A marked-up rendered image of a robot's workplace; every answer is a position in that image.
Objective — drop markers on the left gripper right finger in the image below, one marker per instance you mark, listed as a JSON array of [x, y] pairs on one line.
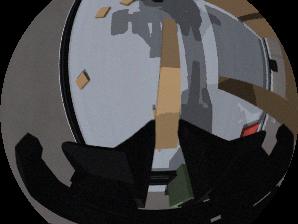
[[208, 157]]

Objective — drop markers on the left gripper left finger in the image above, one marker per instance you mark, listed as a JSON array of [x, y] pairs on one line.
[[131, 164]]

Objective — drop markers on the tan wooden wedge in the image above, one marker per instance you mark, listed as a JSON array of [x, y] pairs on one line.
[[169, 89]]

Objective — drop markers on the tan wooden board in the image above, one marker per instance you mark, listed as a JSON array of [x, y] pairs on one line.
[[248, 14], [276, 106]]

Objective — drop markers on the red flat block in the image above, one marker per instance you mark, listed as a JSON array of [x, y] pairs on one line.
[[249, 129]]

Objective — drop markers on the brown wooden rail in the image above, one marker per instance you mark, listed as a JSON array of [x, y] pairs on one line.
[[291, 90]]

